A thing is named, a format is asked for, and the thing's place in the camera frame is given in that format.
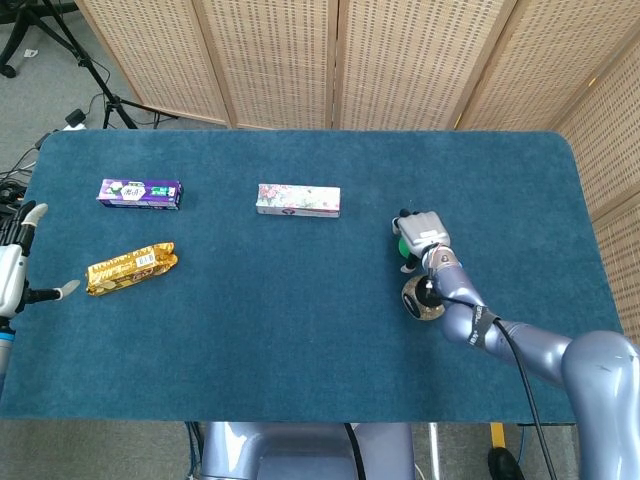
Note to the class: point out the white floral toothpaste box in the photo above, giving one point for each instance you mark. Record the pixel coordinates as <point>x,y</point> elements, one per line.
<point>299,200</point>

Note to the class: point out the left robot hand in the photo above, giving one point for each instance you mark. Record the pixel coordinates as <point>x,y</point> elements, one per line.
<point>12,270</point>

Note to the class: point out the green ball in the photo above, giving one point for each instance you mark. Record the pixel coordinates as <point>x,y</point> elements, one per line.
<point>401,246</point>

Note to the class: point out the round black-topped container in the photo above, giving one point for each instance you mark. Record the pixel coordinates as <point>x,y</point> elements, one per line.
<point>415,300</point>

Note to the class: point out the blue table mat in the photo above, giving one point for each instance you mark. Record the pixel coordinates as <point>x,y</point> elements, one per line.
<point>250,325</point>

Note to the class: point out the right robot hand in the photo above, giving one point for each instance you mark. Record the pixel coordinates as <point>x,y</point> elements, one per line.
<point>425,227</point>

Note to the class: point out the gold snack packet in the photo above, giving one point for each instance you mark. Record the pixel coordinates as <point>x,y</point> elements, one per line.
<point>131,269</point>

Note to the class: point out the white table leg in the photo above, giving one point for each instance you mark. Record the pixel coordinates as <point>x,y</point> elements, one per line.
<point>434,450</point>

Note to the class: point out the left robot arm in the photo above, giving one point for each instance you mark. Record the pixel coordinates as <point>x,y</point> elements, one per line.
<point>4,350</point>

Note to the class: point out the bamboo folding screen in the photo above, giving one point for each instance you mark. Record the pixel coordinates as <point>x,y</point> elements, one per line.
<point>400,60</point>

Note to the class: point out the black tripod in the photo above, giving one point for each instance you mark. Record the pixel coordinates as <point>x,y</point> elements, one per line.
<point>112,102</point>

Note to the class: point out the grey robot torso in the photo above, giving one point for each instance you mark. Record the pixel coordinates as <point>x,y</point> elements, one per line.
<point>300,452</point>

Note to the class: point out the black power adapter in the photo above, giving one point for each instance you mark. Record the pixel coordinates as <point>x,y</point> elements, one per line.
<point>75,117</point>

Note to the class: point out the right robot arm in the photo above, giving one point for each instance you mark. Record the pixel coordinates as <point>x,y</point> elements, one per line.
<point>550,355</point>

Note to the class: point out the black floor foot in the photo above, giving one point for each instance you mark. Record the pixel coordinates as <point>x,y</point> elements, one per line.
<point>502,465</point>

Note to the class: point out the purple toothpaste box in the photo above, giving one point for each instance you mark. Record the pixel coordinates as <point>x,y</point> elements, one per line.
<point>140,194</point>

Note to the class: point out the black office chair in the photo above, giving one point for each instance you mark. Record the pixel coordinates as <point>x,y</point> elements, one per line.
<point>20,30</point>

